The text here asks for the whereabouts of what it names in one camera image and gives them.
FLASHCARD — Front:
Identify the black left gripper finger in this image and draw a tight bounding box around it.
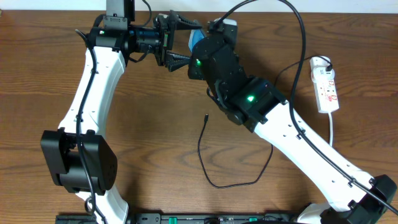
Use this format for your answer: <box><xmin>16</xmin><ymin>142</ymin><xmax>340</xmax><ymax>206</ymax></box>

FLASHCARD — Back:
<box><xmin>164</xmin><ymin>51</ymin><xmax>190</xmax><ymax>72</ymax></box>
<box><xmin>169</xmin><ymin>10</ymin><xmax>202</xmax><ymax>31</ymax></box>

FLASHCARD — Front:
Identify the blue Galaxy smartphone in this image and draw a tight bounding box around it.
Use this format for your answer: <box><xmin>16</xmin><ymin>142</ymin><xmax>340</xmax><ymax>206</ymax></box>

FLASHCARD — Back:
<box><xmin>188</xmin><ymin>29</ymin><xmax>205</xmax><ymax>53</ymax></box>

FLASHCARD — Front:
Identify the black USB charger cable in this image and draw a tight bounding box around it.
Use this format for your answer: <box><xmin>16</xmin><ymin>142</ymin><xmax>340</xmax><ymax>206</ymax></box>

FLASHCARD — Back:
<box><xmin>197</xmin><ymin>55</ymin><xmax>333</xmax><ymax>190</ymax></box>

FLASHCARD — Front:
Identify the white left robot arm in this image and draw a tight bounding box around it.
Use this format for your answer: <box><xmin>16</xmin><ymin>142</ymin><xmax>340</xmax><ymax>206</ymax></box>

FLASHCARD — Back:
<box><xmin>40</xmin><ymin>0</ymin><xmax>200</xmax><ymax>223</ymax></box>

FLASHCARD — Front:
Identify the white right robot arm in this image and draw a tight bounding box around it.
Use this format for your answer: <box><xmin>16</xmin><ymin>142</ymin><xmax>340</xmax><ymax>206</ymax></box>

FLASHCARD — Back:
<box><xmin>188</xmin><ymin>32</ymin><xmax>397</xmax><ymax>223</ymax></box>

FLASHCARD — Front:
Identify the white power strip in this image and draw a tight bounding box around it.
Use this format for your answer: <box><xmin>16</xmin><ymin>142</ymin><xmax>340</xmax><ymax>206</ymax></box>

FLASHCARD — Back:
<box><xmin>310</xmin><ymin>56</ymin><xmax>340</xmax><ymax>114</ymax></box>

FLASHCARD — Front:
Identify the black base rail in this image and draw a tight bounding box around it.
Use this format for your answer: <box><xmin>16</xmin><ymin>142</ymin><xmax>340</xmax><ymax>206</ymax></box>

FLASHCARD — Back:
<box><xmin>55</xmin><ymin>213</ymin><xmax>297</xmax><ymax>224</ymax></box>

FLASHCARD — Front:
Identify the white power strip cord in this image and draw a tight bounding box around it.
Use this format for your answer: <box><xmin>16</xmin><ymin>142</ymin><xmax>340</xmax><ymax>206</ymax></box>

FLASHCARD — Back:
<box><xmin>328</xmin><ymin>112</ymin><xmax>334</xmax><ymax>147</ymax></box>

